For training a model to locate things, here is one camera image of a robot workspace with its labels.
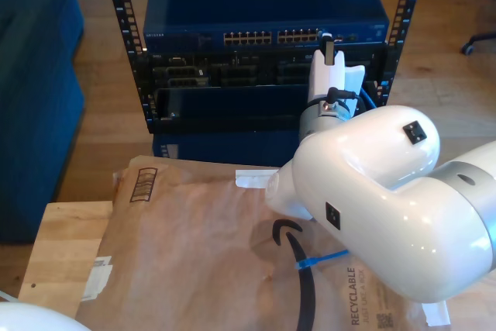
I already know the blue network cable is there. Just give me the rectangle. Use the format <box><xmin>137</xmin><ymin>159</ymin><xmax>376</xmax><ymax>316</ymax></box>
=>
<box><xmin>294</xmin><ymin>82</ymin><xmax>377</xmax><ymax>272</ymax></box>

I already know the dark blue base unit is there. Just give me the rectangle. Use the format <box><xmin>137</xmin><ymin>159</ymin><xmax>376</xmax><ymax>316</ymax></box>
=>
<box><xmin>152</xmin><ymin>131</ymin><xmax>311</xmax><ymax>169</ymax></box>

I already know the black office chair base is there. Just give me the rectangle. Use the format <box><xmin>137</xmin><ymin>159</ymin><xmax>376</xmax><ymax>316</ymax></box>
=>
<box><xmin>460</xmin><ymin>31</ymin><xmax>496</xmax><ymax>56</ymax></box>

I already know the brown packing paper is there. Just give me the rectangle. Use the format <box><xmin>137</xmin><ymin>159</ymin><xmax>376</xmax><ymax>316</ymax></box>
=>
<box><xmin>73</xmin><ymin>154</ymin><xmax>453</xmax><ymax>331</ymax></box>

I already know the blue upholstered sofa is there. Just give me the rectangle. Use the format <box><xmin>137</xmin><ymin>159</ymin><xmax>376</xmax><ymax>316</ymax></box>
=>
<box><xmin>0</xmin><ymin>0</ymin><xmax>85</xmax><ymax>245</ymax></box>

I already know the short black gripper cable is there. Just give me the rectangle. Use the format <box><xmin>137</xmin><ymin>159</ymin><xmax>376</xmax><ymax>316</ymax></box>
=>
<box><xmin>321</xmin><ymin>88</ymin><xmax>357</xmax><ymax>112</ymax></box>

